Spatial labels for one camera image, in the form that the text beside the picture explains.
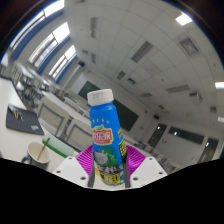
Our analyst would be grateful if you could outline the wooden stir stick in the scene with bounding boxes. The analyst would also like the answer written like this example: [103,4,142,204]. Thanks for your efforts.
[36,137,51,160]

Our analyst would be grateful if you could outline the dark blue mug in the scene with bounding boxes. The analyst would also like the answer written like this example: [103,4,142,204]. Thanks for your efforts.
[21,141,52,171]

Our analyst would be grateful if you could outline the ceiling lights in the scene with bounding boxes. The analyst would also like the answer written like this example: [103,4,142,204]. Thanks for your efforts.
[174,12,224,123]

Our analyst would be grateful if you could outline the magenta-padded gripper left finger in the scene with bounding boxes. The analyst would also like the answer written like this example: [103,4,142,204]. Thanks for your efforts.
[52,144,97,188]

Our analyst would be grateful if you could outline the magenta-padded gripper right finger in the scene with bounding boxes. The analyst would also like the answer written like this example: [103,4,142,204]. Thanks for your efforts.
[121,144,168,188]

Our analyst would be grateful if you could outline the blue drink bottle white cap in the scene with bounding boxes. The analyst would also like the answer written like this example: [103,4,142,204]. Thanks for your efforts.
[86,88,127,186]

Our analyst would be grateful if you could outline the dark grey notebook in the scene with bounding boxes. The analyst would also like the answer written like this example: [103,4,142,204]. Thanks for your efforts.
[5,104,45,136]

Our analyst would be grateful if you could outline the row of windows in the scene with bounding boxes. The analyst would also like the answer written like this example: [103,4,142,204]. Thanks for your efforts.
[9,0,78,79]

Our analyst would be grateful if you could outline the rows of classroom desks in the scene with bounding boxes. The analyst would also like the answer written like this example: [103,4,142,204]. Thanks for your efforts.
[9,61,91,118]

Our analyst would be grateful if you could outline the white desk grey panel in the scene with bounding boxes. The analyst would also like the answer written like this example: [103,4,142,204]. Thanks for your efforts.
[36,96,71,134]
[64,118,93,152]

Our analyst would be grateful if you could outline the green chalkboard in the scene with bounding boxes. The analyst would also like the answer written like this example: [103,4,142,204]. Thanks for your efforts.
[78,80,139,132]

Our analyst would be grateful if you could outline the pen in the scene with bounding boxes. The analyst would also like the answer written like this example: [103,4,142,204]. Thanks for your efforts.
[9,105,24,122]

